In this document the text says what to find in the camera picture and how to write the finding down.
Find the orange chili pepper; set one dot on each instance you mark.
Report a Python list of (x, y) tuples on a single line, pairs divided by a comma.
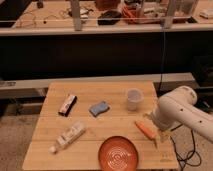
[(150, 134)]

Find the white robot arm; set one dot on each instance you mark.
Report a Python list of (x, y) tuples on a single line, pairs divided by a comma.
[(179, 105)]

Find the blue sponge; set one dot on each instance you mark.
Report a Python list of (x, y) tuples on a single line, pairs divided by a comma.
[(99, 108)]

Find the orange ridged plate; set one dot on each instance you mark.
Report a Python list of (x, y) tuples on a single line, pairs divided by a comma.
[(118, 153)]

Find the black pouch on bench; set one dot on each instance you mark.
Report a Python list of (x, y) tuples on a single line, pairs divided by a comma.
[(110, 17)]

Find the orange tool on bench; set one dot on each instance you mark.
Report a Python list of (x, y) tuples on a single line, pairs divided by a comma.
[(129, 15)]

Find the grey metal post left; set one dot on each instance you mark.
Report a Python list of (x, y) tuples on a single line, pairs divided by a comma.
[(75, 9)]

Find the grey metal post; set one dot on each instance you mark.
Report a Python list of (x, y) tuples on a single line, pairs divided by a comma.
[(75, 9), (168, 19)]

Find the grey metal post right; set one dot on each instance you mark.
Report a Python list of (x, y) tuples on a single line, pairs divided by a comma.
[(168, 19)]

